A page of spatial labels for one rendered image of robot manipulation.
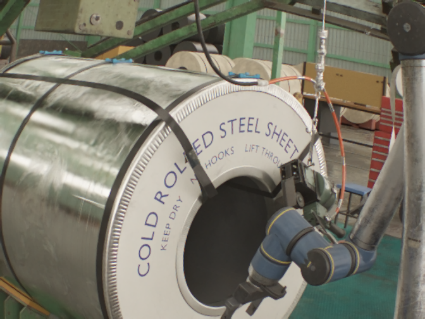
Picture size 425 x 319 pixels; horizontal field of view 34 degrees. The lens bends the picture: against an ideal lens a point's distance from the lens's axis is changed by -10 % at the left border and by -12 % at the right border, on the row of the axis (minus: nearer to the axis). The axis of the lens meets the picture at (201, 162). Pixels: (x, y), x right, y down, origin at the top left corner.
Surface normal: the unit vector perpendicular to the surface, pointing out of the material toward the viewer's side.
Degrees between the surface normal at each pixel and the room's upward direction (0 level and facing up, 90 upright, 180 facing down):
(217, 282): 30
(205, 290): 14
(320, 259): 85
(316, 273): 90
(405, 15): 90
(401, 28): 90
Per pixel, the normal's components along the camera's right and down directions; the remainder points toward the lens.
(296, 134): 0.71, 0.19
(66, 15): -0.69, -0.01
